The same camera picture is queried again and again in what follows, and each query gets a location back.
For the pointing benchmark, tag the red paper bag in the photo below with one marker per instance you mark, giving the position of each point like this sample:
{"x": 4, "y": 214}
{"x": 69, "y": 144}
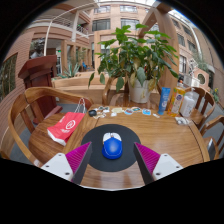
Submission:
{"x": 65, "y": 128}

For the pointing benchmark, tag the clear pump dispenser bottle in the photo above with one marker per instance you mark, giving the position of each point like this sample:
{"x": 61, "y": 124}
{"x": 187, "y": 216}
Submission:
{"x": 187, "y": 106}

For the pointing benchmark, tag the white tissue packet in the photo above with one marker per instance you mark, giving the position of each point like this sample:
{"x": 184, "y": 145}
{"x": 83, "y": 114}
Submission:
{"x": 182, "y": 121}

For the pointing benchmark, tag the small black round object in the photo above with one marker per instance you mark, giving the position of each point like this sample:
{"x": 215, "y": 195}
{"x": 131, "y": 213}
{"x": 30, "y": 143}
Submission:
{"x": 92, "y": 113}

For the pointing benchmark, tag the yellow liquid bottle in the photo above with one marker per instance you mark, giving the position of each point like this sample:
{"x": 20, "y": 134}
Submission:
{"x": 175, "y": 100}

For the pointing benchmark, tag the blue squeeze tube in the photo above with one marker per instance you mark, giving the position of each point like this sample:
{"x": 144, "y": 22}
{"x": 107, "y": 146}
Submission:
{"x": 164, "y": 100}

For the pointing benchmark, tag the dark red wooden podium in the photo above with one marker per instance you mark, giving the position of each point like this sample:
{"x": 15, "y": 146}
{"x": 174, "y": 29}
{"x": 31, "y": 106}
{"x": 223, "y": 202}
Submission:
{"x": 41, "y": 70}

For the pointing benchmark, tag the small round printed sticker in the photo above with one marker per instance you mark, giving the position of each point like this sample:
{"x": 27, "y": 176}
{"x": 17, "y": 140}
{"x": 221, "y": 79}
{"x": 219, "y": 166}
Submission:
{"x": 146, "y": 112}
{"x": 136, "y": 109}
{"x": 128, "y": 111}

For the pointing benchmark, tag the pale yellow card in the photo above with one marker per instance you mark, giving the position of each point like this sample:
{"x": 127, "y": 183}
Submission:
{"x": 117, "y": 110}

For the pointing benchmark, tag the black round mouse pad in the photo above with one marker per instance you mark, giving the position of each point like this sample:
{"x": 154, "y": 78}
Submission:
{"x": 93, "y": 140}

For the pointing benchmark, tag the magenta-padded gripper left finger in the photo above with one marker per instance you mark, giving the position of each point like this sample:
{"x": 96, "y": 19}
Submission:
{"x": 60, "y": 165}

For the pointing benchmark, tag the blue and white computer mouse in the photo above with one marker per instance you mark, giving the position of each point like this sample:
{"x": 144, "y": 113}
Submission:
{"x": 112, "y": 148}

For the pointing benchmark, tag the yellow flower plant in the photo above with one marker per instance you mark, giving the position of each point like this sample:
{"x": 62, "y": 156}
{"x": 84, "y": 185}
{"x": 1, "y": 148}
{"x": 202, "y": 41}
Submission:
{"x": 216, "y": 95}

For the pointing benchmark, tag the spiky agave plant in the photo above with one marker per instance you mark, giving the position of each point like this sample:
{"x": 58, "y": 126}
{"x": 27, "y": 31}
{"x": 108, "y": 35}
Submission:
{"x": 70, "y": 71}

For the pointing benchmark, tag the white statue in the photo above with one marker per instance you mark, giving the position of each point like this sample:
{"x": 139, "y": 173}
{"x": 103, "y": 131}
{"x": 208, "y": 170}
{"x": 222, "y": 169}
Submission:
{"x": 192, "y": 66}

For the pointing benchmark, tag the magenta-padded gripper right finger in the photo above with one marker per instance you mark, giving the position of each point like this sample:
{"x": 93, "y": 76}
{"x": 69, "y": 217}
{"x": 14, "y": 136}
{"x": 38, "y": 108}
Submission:
{"x": 163, "y": 165}

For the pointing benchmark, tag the large potted green plant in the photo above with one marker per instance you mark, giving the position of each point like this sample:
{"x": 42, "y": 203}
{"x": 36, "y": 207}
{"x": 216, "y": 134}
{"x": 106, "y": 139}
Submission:
{"x": 136, "y": 56}

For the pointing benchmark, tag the dark bust sculpture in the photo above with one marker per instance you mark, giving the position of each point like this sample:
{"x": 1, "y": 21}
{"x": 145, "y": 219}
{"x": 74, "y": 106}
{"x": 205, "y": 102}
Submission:
{"x": 37, "y": 50}

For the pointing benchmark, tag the wooden planter box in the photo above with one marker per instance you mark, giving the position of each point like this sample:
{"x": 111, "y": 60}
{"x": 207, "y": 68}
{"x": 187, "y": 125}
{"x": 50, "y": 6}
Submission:
{"x": 76, "y": 82}

